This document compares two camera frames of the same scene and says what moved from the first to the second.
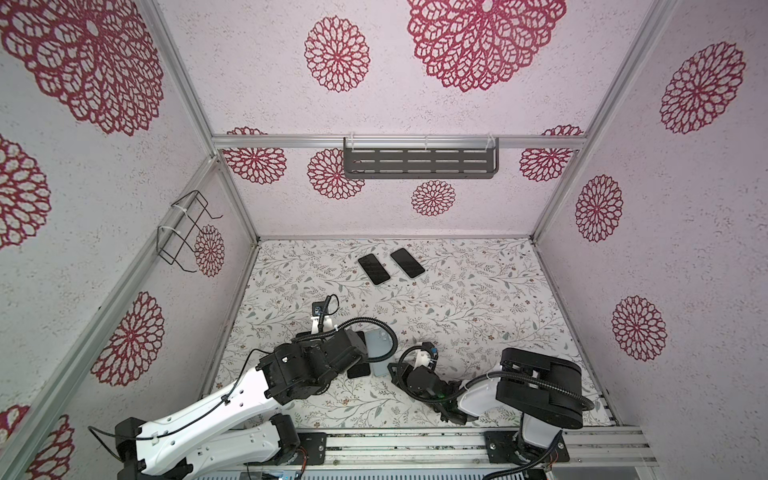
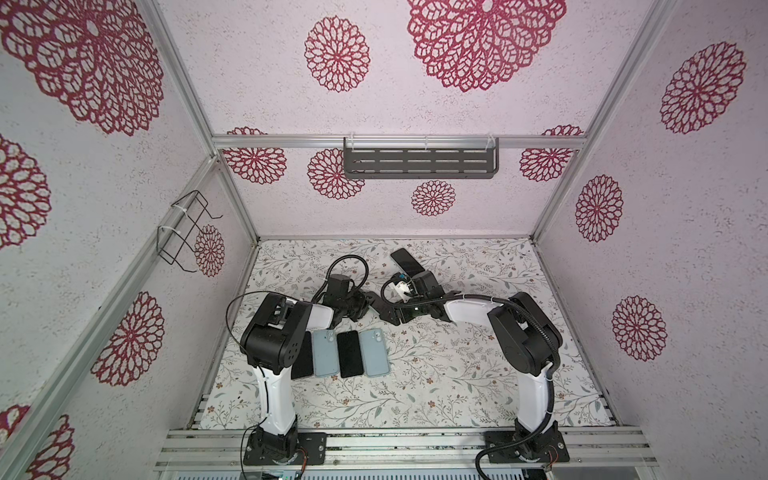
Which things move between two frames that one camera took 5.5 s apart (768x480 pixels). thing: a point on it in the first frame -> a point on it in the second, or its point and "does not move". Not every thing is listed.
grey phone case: [379, 343] does not move
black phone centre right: [407, 262] does not move
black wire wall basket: [183, 228] does not move
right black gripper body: [404, 377] -> [413, 308]
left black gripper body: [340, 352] -> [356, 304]
